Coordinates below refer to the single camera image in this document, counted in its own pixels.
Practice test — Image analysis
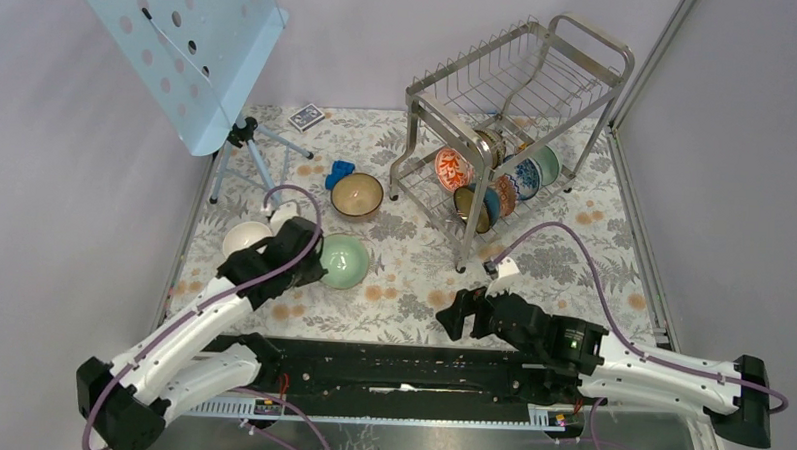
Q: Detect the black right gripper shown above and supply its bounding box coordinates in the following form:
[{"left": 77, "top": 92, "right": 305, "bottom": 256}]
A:
[{"left": 433, "top": 274, "right": 543, "bottom": 359}]

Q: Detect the orange white bowl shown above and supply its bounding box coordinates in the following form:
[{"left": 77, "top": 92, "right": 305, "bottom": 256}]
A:
[{"left": 222, "top": 221, "right": 273, "bottom": 258}]

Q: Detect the light green celadon bowl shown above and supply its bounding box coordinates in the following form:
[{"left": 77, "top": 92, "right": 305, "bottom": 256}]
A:
[{"left": 319, "top": 234, "right": 369, "bottom": 290}]

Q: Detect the brown ceramic bowl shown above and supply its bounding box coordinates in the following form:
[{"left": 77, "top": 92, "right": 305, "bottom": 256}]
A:
[{"left": 330, "top": 172, "right": 385, "bottom": 222}]

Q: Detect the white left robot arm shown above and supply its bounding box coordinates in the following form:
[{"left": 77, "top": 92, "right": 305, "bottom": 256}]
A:
[{"left": 76, "top": 215, "right": 325, "bottom": 450}]

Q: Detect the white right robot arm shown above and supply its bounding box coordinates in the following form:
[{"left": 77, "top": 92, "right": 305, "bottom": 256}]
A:
[{"left": 435, "top": 289, "right": 771, "bottom": 449}]

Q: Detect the stainless steel dish rack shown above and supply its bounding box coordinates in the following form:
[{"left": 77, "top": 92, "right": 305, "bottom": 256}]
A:
[{"left": 388, "top": 13, "right": 636, "bottom": 272}]

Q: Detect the floral patterned table mat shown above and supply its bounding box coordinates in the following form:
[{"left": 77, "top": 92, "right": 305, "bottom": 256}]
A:
[{"left": 162, "top": 101, "right": 675, "bottom": 358}]

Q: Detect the blue plastic toy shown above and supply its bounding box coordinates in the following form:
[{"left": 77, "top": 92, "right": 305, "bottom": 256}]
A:
[{"left": 325, "top": 160, "right": 356, "bottom": 191}]

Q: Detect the orange patterned bowl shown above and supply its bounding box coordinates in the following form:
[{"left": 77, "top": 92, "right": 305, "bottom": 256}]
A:
[{"left": 434, "top": 147, "right": 474, "bottom": 193}]

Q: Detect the blue white patterned bowl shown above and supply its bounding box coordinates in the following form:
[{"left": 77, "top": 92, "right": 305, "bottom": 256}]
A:
[{"left": 505, "top": 158, "right": 541, "bottom": 201}]

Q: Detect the blue playing card box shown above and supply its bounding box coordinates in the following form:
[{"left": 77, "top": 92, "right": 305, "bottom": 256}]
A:
[{"left": 288, "top": 104, "right": 325, "bottom": 133}]

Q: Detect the pale green bowl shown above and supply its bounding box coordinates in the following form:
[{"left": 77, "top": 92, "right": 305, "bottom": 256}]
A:
[{"left": 531, "top": 146, "right": 561, "bottom": 187}]

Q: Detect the light blue perforated music stand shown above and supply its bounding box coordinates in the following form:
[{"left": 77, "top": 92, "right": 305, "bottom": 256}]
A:
[{"left": 85, "top": 0, "right": 298, "bottom": 191}]

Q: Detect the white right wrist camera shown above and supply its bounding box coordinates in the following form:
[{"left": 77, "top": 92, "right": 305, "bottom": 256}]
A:
[{"left": 483, "top": 257, "right": 522, "bottom": 297}]

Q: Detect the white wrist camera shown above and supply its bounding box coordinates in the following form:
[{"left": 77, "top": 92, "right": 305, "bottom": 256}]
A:
[
  {"left": 261, "top": 201, "right": 300, "bottom": 235},
  {"left": 483, "top": 257, "right": 522, "bottom": 297}
]

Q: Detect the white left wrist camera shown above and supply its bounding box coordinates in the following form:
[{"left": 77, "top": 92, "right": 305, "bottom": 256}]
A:
[{"left": 261, "top": 201, "right": 300, "bottom": 235}]

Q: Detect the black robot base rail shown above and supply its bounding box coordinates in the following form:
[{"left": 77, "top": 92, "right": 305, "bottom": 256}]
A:
[{"left": 204, "top": 333, "right": 583, "bottom": 423}]

